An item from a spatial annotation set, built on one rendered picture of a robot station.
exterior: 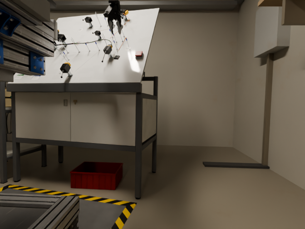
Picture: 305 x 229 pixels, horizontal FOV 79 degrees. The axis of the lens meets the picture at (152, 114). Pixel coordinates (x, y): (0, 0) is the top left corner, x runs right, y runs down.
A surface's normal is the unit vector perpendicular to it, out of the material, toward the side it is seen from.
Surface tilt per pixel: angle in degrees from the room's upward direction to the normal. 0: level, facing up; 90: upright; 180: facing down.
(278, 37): 90
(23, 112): 90
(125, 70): 53
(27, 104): 90
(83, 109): 90
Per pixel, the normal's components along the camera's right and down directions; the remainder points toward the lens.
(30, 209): 0.02, -1.00
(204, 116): -0.04, 0.05
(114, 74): -0.17, -0.56
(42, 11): 1.00, 0.02
